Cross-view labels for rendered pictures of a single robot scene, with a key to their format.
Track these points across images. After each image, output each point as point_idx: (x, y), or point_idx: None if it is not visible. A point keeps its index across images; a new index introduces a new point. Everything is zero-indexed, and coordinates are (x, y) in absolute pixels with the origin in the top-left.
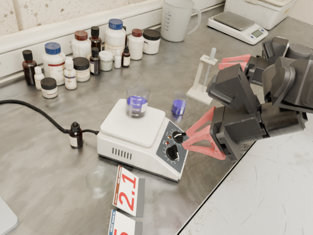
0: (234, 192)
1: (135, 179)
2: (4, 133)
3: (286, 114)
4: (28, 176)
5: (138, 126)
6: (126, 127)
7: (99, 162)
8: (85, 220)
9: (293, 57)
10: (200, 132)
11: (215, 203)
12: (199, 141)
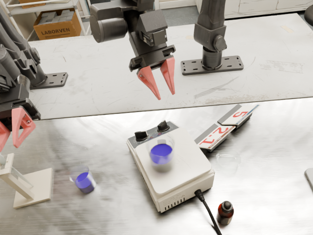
0: (144, 102)
1: (199, 144)
2: None
3: (146, 12)
4: (288, 209)
5: (175, 147)
6: (186, 153)
7: (215, 179)
8: (254, 144)
9: (8, 60)
10: (171, 67)
11: (163, 104)
12: (116, 142)
